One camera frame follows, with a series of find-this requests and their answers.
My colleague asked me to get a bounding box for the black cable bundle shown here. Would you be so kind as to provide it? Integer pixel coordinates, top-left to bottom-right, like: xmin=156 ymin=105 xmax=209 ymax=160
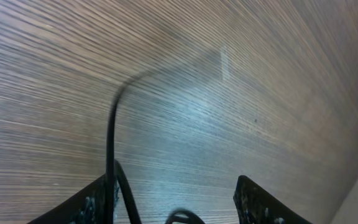
xmin=104 ymin=70 xmax=206 ymax=224

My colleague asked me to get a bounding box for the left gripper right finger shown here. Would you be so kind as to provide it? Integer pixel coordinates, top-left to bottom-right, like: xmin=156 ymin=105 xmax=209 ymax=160
xmin=233 ymin=175 xmax=311 ymax=224

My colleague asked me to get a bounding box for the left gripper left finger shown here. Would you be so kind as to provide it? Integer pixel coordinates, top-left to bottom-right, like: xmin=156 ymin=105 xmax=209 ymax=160
xmin=29 ymin=175 xmax=119 ymax=224

